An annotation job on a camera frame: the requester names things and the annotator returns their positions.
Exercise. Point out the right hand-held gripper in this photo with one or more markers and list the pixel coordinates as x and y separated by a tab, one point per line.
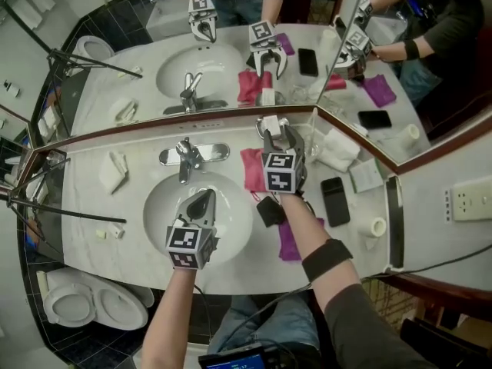
280	173

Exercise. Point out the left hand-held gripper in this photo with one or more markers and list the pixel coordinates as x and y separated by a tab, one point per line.
190	246

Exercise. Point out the white soap bar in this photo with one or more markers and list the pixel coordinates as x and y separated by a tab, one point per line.
271	122

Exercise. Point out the person's left forearm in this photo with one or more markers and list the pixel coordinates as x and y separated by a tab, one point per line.
169	313

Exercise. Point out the person's right forearm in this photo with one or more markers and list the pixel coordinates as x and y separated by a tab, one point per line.
303	225

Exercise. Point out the white sink basin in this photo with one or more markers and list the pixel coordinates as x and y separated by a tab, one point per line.
165	213

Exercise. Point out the pink cloth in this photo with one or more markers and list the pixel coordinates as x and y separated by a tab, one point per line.
251	171

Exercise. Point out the thick folded white towel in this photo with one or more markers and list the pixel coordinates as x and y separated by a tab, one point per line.
340	150

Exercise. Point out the chrome faucet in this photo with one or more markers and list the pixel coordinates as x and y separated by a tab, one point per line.
188	156

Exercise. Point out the black cloth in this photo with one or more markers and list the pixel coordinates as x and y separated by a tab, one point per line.
269	211

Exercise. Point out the black smartphone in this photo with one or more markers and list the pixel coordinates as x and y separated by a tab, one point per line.
335	202

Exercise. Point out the small white box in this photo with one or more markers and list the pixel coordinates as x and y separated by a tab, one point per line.
117	229

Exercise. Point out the white and green card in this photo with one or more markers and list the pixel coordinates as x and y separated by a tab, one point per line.
365	175

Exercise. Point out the purple cloth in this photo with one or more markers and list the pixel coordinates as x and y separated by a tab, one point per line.
288	244

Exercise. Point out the small folded white towel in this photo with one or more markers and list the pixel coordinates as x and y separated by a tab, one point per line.
113	171

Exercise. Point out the small pale yellow block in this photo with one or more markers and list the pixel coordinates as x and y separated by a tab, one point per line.
100	233

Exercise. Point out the narrow wood framed mirror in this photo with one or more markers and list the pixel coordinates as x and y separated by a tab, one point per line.
384	90

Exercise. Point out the black tripod light stand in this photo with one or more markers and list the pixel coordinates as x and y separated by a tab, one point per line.
77	211

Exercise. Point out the white toilet paper roll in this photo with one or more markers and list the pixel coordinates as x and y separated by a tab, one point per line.
374	227

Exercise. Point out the person's blue jeans legs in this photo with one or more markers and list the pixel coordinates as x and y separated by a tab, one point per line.
284	321

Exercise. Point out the long black ledge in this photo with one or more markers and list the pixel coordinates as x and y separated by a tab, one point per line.
395	221

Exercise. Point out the chest mounted monitor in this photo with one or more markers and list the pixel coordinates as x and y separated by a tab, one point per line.
234	360

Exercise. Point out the wide wood framed mirror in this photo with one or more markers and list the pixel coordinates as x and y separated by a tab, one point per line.
115	87

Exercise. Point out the person's dark grey shirt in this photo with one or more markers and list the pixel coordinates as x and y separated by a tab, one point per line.
365	329

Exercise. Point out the cream wall power socket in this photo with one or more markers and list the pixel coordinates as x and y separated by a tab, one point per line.
473	200

